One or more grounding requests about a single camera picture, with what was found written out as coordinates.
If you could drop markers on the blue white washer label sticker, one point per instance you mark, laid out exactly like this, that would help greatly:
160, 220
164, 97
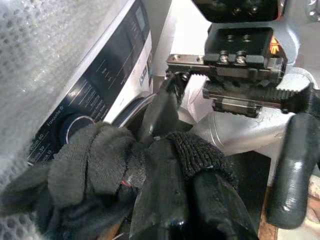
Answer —
147, 67

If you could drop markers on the grey mesh fabric garment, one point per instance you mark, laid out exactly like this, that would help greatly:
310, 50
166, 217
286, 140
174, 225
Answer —
37, 55

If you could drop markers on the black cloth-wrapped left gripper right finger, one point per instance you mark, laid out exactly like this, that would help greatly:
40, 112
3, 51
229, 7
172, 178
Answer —
170, 180

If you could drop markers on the silver washing machine door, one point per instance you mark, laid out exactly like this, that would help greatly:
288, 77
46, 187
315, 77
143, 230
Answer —
240, 130

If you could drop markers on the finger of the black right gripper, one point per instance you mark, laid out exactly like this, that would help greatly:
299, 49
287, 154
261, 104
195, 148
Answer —
292, 175
163, 112

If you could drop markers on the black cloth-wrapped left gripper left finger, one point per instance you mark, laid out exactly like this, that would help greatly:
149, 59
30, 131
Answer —
75, 175

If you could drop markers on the round chrome washer program dial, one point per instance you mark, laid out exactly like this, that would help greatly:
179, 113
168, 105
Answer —
75, 126

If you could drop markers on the silver white washing machine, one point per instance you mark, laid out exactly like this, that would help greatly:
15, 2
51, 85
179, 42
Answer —
117, 57

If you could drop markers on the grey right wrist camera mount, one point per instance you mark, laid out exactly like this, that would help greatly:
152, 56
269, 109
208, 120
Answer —
292, 42

